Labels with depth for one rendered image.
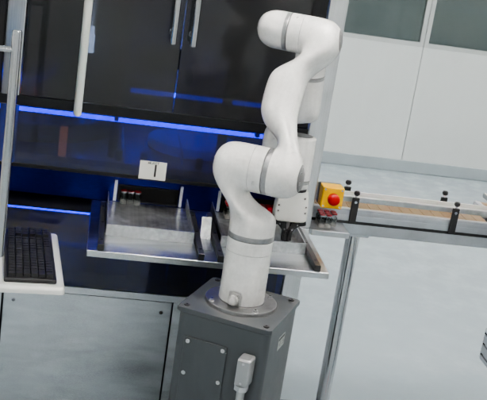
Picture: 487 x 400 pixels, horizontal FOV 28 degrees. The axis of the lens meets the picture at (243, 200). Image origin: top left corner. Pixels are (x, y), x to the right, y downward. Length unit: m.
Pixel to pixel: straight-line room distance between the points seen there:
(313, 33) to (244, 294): 0.69
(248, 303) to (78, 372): 0.99
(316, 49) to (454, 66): 5.63
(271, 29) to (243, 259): 0.60
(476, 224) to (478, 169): 4.89
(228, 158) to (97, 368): 1.16
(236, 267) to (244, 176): 0.24
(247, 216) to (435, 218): 1.13
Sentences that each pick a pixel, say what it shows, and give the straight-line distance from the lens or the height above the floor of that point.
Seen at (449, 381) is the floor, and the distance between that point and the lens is 4.55.
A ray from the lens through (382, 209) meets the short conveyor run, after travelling 3.48.
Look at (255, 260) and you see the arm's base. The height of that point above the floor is 1.00.
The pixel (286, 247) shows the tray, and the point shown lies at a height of 0.90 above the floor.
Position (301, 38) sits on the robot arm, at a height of 1.55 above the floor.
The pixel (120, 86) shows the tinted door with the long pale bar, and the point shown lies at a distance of 3.11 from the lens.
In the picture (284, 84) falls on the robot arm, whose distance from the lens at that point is 2.55.
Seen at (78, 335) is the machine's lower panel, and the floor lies 0.43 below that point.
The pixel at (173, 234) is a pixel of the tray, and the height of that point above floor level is 0.90.
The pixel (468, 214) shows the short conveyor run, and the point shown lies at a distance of 3.63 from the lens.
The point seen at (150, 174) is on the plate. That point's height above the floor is 1.01.
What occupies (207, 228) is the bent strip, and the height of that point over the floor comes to 0.91.
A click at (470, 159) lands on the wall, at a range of 8.40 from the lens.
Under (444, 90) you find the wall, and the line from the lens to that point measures 8.19.
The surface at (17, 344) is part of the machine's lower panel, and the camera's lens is 3.38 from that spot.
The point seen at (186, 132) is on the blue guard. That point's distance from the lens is 3.13.
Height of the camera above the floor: 1.84
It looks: 16 degrees down
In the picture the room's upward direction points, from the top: 9 degrees clockwise
